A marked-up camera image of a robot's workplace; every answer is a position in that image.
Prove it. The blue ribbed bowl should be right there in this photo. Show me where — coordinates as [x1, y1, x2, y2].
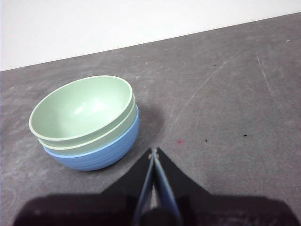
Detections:
[44, 105, 140, 172]

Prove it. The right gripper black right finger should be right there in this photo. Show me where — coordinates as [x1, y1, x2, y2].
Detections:
[154, 147, 301, 226]

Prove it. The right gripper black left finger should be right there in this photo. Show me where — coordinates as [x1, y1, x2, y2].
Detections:
[13, 147, 155, 226]

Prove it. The green ribbed bowl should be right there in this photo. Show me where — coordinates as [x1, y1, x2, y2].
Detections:
[28, 75, 135, 142]
[37, 93, 138, 152]

